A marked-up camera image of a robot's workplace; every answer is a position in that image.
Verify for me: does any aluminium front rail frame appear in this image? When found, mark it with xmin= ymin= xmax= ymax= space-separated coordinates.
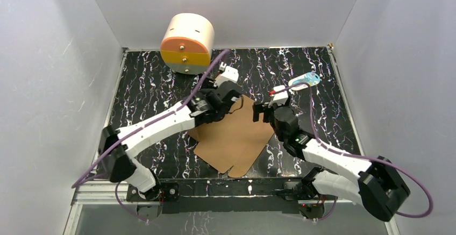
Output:
xmin=64 ymin=178 xmax=399 ymax=234

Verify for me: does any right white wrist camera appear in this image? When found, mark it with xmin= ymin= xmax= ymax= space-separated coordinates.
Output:
xmin=268 ymin=85 xmax=289 ymax=108

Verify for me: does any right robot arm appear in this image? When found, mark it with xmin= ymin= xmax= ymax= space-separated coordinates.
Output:
xmin=253 ymin=102 xmax=410 ymax=222

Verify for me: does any blue white packaged item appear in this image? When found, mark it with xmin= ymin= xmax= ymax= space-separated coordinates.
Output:
xmin=288 ymin=72 xmax=321 ymax=91

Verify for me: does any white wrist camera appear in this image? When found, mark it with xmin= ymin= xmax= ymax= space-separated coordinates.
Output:
xmin=214 ymin=62 xmax=239 ymax=87
xmin=268 ymin=85 xmax=289 ymax=108

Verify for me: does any round pastel drawer cabinet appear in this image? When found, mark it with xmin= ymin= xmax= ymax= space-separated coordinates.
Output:
xmin=160 ymin=13 xmax=215 ymax=75

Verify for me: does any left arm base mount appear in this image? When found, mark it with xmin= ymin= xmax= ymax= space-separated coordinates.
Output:
xmin=126 ymin=182 xmax=180 ymax=220

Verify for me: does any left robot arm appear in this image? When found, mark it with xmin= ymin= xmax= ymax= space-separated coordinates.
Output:
xmin=98 ymin=81 xmax=242 ymax=201

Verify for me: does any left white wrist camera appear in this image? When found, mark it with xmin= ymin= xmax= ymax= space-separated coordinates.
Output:
xmin=214 ymin=62 xmax=239 ymax=87

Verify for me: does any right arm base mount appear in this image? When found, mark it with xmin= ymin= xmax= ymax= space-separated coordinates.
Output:
xmin=275 ymin=178 xmax=338 ymax=223

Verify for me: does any brown cardboard box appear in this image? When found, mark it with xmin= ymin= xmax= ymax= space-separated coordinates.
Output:
xmin=188 ymin=96 xmax=274 ymax=178

